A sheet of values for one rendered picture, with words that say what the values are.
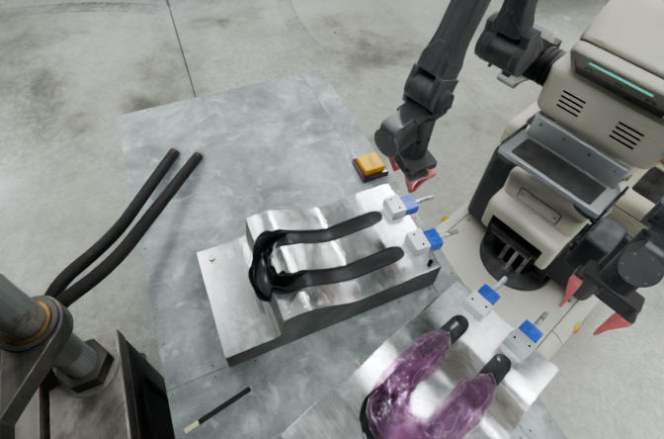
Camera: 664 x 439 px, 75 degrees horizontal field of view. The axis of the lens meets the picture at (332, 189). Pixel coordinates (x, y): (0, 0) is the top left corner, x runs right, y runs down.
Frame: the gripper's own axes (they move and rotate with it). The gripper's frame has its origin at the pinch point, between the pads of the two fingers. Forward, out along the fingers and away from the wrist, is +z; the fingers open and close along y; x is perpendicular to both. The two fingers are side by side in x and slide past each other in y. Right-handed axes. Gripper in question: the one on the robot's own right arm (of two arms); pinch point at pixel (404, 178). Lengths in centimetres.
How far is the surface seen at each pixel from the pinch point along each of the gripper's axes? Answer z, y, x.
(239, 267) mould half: 15.7, -1.2, -39.4
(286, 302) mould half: 8.3, 13.9, -33.4
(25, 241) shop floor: 103, -101, -122
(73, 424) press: 24, 15, -78
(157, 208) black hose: 13, -23, -53
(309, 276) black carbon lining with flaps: 9.8, 9.8, -26.7
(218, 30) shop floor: 100, -241, 4
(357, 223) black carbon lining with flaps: 13.2, -0.5, -10.2
